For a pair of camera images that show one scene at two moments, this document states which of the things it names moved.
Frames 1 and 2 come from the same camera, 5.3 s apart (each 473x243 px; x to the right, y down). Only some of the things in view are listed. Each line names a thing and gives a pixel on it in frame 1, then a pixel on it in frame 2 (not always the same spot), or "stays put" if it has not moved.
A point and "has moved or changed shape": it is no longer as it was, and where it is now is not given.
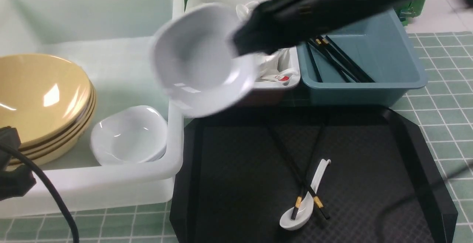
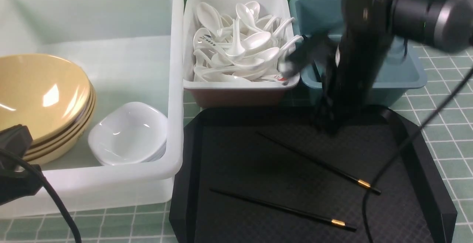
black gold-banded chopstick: [298, 201] -> [305, 216]
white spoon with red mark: [282, 78] stays put
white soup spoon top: [244, 12] stays put
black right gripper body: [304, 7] -> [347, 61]
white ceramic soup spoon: [305, 212] has moved or changed shape
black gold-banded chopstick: [312, 195] -> [325, 166]
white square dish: [192, 51] -> [132, 133]
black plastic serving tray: [381, 187] stays put
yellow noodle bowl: [41, 96] stays put
